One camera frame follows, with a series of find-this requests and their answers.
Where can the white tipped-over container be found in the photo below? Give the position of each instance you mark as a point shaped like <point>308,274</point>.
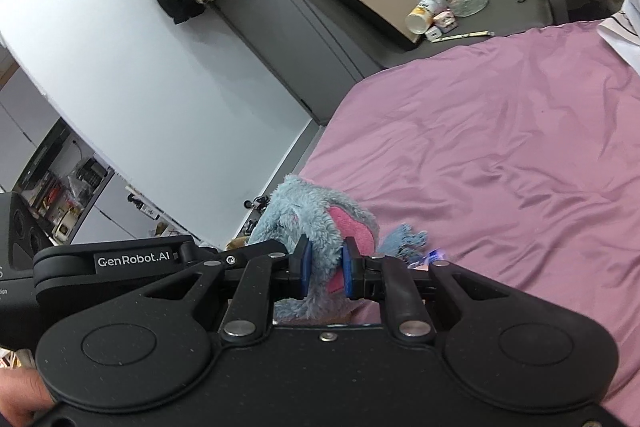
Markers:
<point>422,15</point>

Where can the grey-blue plush toy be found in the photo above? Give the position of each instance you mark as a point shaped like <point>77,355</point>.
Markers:
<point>326,217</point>

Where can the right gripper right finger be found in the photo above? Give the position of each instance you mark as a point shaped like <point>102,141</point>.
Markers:
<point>388,282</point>

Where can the pink bed sheet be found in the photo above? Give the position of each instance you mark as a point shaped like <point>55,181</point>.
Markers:
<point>520,158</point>

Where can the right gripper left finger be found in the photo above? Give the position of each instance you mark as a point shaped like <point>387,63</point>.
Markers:
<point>265,274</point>

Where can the dark grey wardrobe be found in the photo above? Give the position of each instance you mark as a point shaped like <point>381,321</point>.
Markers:
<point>301,42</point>

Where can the white crumpled clothes pile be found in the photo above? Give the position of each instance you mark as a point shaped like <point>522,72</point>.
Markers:
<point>621,32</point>

